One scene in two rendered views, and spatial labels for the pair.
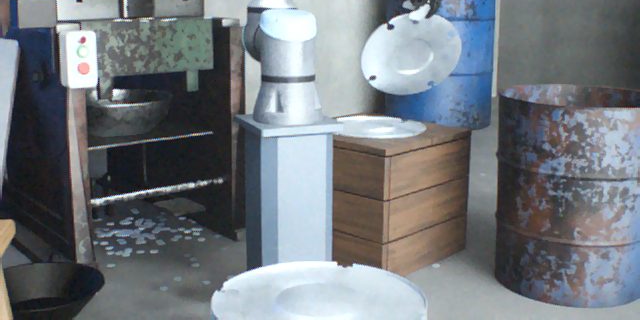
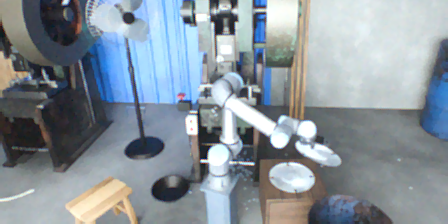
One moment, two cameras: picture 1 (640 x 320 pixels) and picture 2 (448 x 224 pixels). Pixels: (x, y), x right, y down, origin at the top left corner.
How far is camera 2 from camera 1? 1.58 m
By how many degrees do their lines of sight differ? 48
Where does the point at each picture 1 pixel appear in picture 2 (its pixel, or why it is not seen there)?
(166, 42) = not seen: hidden behind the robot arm
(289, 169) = (210, 201)
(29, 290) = (175, 184)
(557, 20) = not seen: outside the picture
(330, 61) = (400, 83)
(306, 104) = (217, 184)
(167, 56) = not seen: hidden behind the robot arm
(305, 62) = (217, 171)
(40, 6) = (184, 105)
